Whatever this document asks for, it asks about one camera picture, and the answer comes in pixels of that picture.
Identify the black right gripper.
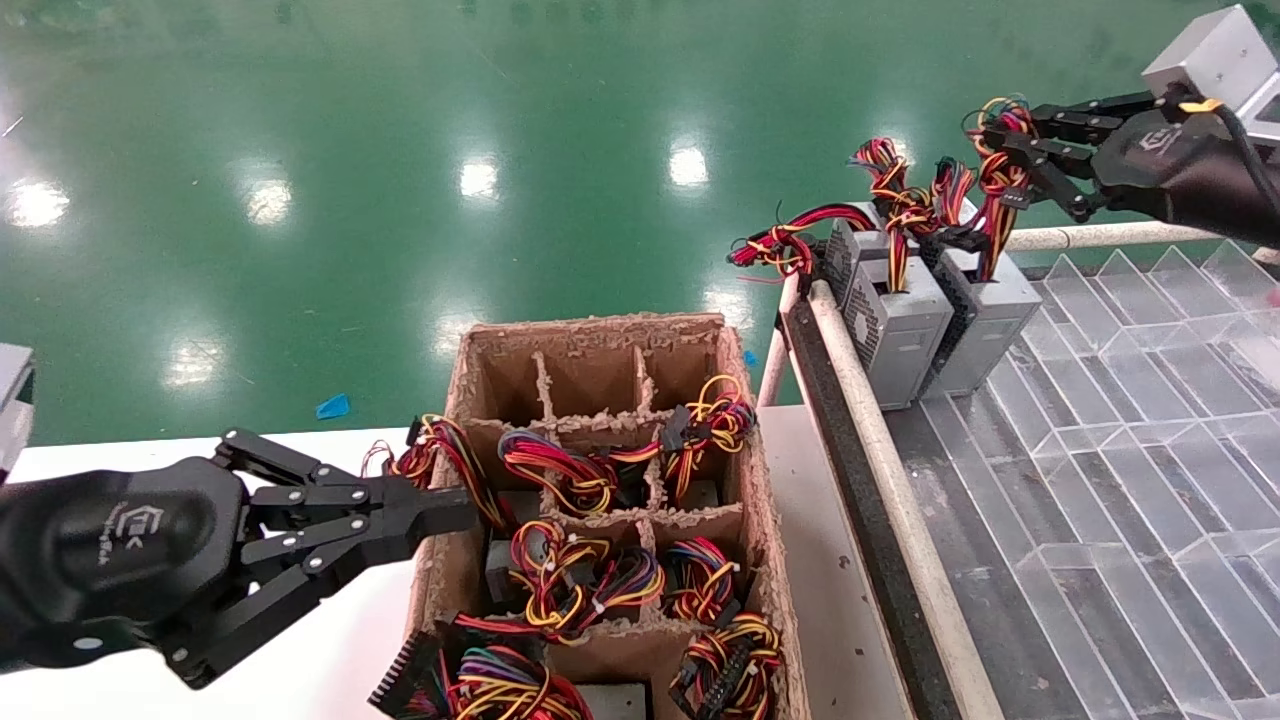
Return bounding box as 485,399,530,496
985,90,1280,246

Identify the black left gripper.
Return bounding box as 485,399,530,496
0,428,479,691

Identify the grey power supply with wires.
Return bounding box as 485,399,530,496
728,203,881,306
662,535,746,623
362,415,516,529
925,95,1043,398
498,428,626,516
843,138,956,411
930,158,1001,251
370,612,646,720
615,370,759,511
668,610,786,720
485,518,666,641

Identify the brown cardboard divider box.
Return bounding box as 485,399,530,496
408,312,813,720

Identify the clear acrylic divider tray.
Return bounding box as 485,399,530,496
885,240,1280,720

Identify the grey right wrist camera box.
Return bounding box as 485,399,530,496
1142,5,1280,121

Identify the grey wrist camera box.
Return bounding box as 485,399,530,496
1142,5,1280,121
0,343,36,471

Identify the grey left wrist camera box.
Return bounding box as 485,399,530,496
0,343,36,471

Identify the short white pipe rail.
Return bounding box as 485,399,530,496
757,275,803,409

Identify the black metal frame strip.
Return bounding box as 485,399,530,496
780,300,961,720

